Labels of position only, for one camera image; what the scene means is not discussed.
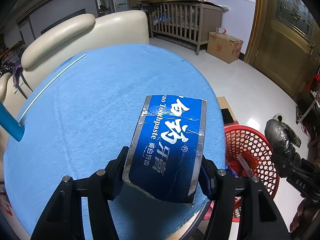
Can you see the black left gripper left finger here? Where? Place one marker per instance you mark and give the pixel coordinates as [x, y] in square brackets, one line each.
[62, 216]

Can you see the black plastic bag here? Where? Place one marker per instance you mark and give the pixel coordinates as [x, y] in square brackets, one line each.
[282, 139]

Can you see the blue toothpaste box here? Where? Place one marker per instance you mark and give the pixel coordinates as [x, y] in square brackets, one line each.
[166, 150]

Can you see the right hand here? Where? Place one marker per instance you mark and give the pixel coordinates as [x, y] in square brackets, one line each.
[304, 215]

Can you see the red plastic mesh basket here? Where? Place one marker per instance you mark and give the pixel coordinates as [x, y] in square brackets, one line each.
[254, 148]

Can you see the clothes rack with garments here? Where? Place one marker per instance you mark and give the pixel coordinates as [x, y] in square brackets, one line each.
[307, 111]

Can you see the beige slipper upright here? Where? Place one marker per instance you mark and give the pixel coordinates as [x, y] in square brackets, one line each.
[279, 117]

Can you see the flat cardboard box on floor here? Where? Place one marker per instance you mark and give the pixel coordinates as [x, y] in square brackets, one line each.
[228, 116]

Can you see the blue table cloth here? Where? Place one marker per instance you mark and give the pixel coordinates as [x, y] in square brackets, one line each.
[85, 112]

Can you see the blue thermos bottle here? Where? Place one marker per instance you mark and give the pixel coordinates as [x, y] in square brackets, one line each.
[11, 125]

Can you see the golden wooden door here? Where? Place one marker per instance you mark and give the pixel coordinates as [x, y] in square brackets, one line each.
[284, 45]

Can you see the brown cardboard box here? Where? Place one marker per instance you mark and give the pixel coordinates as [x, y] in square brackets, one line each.
[224, 46]

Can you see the dark clothes on sofa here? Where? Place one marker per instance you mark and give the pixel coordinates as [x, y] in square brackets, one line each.
[11, 63]

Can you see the cream leather sofa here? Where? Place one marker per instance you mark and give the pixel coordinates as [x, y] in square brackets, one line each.
[75, 35]

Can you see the wooden baby crib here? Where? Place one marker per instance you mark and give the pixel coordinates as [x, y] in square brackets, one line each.
[187, 20]

